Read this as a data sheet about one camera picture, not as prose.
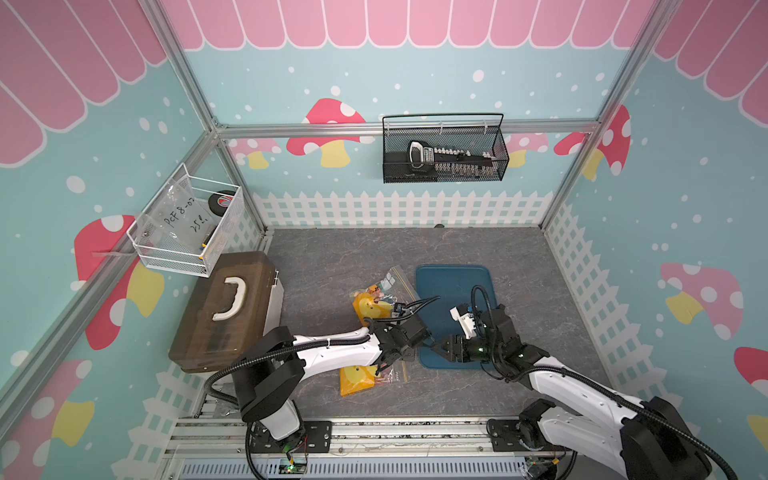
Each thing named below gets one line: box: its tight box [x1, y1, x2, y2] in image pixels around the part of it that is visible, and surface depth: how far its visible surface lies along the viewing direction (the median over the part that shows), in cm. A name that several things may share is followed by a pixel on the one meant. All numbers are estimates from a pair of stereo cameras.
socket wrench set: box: [406, 141, 498, 176], surface depth 91 cm
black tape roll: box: [208, 194, 234, 217], surface depth 82 cm
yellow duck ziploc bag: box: [339, 365, 380, 396], surface depth 83 cm
